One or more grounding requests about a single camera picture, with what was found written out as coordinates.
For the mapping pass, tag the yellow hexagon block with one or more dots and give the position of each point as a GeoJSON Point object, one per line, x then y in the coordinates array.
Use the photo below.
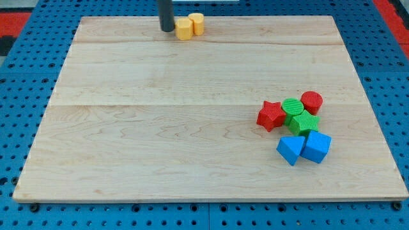
{"type": "Point", "coordinates": [184, 28]}

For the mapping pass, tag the red star block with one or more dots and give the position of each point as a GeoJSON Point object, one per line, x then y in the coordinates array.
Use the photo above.
{"type": "Point", "coordinates": [271, 115]}

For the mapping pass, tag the wooden board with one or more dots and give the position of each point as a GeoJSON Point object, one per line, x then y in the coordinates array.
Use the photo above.
{"type": "Point", "coordinates": [139, 116]}

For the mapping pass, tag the green cylinder block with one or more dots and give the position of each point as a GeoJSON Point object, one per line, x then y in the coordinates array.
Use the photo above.
{"type": "Point", "coordinates": [292, 107]}

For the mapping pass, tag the blue triangle block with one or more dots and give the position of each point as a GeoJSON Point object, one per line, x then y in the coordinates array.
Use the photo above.
{"type": "Point", "coordinates": [290, 148]}

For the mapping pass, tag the yellow cylinder block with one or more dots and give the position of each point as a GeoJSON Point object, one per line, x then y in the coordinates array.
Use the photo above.
{"type": "Point", "coordinates": [198, 20]}

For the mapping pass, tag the green star block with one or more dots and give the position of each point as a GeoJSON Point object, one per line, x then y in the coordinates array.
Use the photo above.
{"type": "Point", "coordinates": [303, 124]}

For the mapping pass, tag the red cylinder block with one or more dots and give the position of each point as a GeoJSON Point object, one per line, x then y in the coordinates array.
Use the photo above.
{"type": "Point", "coordinates": [312, 102]}

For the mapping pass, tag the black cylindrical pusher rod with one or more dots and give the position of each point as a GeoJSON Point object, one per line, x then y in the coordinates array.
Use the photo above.
{"type": "Point", "coordinates": [166, 15]}

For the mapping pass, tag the blue cube block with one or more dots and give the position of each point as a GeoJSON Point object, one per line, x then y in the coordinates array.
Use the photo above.
{"type": "Point", "coordinates": [316, 146]}

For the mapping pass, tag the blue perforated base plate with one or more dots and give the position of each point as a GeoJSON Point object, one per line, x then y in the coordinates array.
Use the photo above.
{"type": "Point", "coordinates": [31, 69]}

